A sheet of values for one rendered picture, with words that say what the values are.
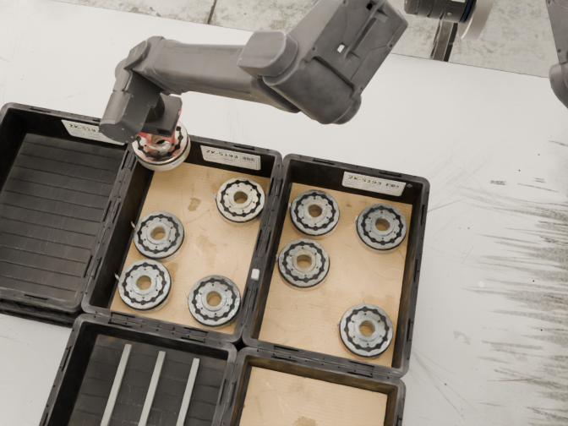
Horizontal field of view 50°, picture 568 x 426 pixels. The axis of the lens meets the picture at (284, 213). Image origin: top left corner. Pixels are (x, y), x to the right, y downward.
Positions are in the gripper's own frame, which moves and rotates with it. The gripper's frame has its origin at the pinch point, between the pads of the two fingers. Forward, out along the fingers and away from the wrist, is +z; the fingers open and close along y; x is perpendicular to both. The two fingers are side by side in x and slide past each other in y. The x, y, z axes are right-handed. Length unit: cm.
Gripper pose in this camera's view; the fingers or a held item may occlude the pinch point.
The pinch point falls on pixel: (158, 135)
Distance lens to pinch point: 114.5
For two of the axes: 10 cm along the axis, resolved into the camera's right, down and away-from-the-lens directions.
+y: 9.8, 2.0, -0.9
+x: 2.2, -9.0, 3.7
